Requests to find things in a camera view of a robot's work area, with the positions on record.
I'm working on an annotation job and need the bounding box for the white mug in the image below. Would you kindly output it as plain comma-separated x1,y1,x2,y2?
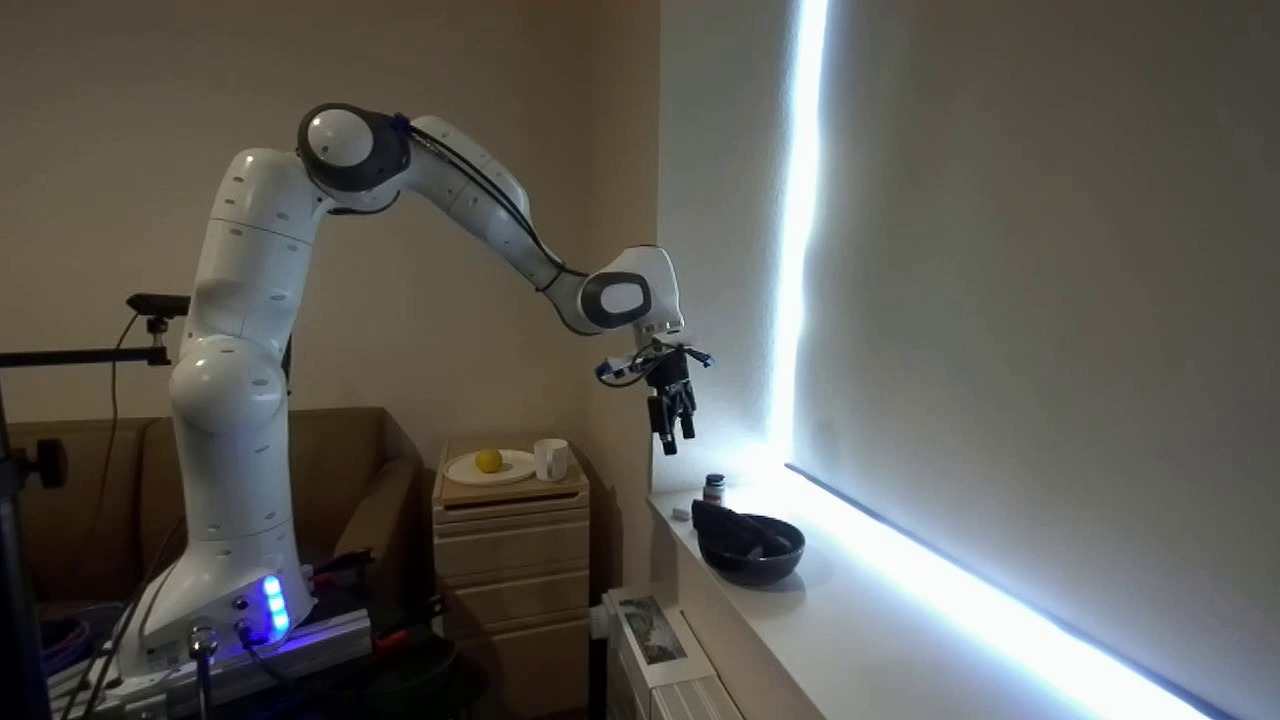
528,432,579,490

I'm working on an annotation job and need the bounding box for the white wall heater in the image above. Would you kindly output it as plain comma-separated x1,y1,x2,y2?
599,588,750,720

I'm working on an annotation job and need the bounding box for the aluminium mounting rail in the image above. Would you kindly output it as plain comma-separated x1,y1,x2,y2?
48,606,379,718

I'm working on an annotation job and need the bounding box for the white plate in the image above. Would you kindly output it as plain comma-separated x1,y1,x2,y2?
441,446,540,490

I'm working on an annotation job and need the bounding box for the wooden dresser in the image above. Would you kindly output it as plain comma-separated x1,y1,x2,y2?
429,448,594,720

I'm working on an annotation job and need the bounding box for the black stand pole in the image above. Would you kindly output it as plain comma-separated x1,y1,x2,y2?
0,344,180,374

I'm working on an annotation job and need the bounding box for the dark blue bowl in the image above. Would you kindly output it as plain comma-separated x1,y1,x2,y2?
692,501,808,592

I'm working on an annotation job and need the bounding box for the grey window blind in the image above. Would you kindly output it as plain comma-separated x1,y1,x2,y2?
778,0,1280,720

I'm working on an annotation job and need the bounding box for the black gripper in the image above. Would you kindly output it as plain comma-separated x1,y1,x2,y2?
625,342,716,460

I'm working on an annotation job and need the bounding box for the brown leather armchair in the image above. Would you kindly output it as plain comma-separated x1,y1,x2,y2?
0,404,429,638

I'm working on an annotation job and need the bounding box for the white window sill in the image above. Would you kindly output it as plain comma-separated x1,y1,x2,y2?
649,457,1184,720

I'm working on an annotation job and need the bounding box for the black camera on stand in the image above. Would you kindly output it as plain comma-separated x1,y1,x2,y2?
124,287,192,342

